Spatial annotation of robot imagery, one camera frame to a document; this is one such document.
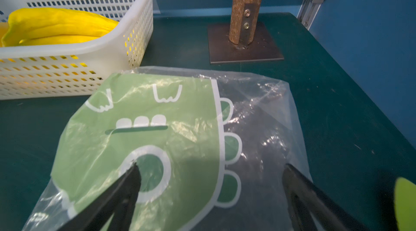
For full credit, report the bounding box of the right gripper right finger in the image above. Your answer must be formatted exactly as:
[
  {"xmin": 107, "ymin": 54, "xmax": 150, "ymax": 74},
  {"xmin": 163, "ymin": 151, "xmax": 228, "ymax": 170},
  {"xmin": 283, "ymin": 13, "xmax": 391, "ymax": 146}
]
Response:
[{"xmin": 282, "ymin": 163, "xmax": 369, "ymax": 231}]

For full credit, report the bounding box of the pink blossom artificial tree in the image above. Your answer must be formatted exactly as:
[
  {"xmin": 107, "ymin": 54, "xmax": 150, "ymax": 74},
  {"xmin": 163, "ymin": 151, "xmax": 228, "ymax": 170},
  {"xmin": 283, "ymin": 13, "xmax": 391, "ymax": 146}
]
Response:
[{"xmin": 208, "ymin": 0, "xmax": 284, "ymax": 65}]

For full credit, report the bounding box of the yellow banana bag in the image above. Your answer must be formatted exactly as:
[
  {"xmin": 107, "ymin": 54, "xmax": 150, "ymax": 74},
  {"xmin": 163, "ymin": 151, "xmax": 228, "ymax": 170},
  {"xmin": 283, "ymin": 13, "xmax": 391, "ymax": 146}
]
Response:
[{"xmin": 1, "ymin": 8, "xmax": 118, "ymax": 47}]

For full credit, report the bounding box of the green toy shovel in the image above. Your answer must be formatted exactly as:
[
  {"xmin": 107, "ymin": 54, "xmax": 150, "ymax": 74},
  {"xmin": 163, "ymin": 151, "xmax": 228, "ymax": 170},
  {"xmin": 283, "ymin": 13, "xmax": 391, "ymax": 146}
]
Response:
[{"xmin": 394, "ymin": 177, "xmax": 416, "ymax": 231}]

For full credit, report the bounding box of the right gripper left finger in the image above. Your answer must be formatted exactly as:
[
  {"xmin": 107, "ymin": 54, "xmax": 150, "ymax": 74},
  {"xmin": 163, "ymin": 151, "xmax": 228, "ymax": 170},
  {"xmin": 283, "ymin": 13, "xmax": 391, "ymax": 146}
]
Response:
[{"xmin": 59, "ymin": 163, "xmax": 141, "ymax": 231}]

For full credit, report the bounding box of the green printed zip bag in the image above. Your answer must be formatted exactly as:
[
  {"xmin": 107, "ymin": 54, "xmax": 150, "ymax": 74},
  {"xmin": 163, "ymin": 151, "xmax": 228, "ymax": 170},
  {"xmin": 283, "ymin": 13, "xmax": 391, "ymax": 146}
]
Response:
[{"xmin": 24, "ymin": 67, "xmax": 309, "ymax": 231}]

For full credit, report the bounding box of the white perforated plastic basket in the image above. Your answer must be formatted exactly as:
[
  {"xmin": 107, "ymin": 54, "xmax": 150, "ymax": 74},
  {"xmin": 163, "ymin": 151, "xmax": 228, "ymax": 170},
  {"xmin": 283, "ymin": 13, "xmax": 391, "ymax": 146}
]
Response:
[{"xmin": 1, "ymin": 0, "xmax": 153, "ymax": 100}]

